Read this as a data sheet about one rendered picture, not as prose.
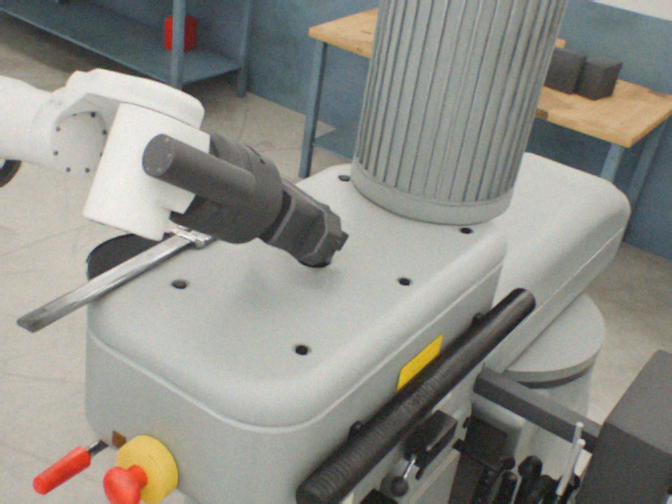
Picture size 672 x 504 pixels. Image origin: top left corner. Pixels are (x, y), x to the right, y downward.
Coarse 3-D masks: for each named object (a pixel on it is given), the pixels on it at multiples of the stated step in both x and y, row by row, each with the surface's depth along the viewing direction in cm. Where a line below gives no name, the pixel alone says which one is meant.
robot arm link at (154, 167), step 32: (128, 128) 73; (160, 128) 73; (192, 128) 75; (128, 160) 73; (160, 160) 70; (192, 160) 71; (224, 160) 78; (96, 192) 74; (128, 192) 73; (160, 192) 74; (192, 192) 73; (224, 192) 74; (128, 224) 73; (160, 224) 75; (192, 224) 79; (224, 224) 80
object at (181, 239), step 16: (176, 240) 94; (192, 240) 94; (208, 240) 95; (144, 256) 90; (160, 256) 91; (112, 272) 87; (128, 272) 87; (80, 288) 84; (96, 288) 84; (112, 288) 85; (48, 304) 81; (64, 304) 82; (80, 304) 82; (16, 320) 79; (32, 320) 79; (48, 320) 80
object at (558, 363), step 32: (576, 320) 155; (544, 352) 146; (576, 352) 147; (544, 384) 143; (576, 384) 148; (480, 416) 139; (512, 416) 136; (480, 448) 140; (512, 448) 137; (544, 448) 148
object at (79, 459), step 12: (96, 444) 95; (72, 456) 92; (84, 456) 93; (48, 468) 91; (60, 468) 91; (72, 468) 91; (84, 468) 93; (36, 480) 90; (48, 480) 90; (60, 480) 91; (48, 492) 90
